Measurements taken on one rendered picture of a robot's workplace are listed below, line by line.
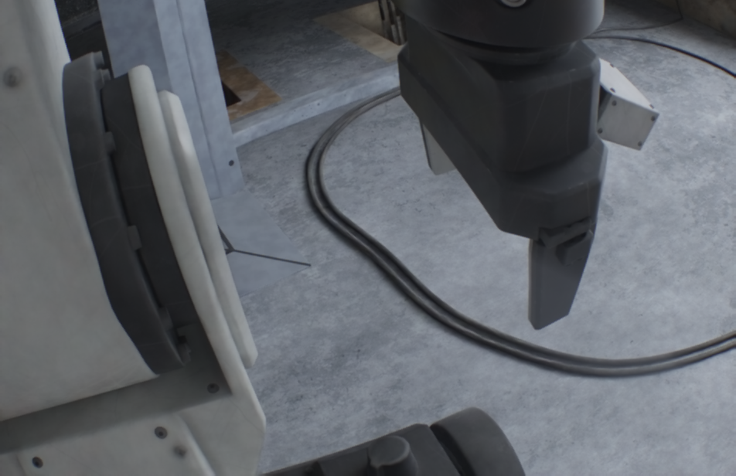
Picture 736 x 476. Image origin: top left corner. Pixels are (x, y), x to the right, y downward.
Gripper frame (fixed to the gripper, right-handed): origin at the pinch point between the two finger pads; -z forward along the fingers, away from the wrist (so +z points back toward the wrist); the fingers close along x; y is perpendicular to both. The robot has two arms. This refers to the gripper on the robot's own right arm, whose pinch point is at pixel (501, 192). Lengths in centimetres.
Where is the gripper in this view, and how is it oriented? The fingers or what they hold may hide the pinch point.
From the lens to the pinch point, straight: 36.0
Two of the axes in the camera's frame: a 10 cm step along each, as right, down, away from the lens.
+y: -9.3, 3.2, -1.9
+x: -3.7, -6.5, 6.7
